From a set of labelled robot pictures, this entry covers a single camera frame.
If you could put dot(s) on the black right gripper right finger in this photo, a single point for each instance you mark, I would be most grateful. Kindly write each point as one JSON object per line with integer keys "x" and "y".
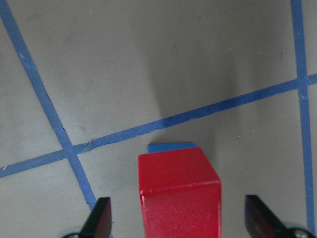
{"x": 261, "y": 222}

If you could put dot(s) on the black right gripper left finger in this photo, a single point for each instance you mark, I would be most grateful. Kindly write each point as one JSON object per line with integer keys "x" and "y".
{"x": 99, "y": 222}

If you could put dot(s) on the red wooden block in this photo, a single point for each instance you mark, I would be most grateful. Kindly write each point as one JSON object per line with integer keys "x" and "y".
{"x": 180, "y": 194}

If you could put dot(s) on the blue wooden block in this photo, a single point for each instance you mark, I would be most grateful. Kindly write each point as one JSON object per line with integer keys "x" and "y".
{"x": 153, "y": 148}

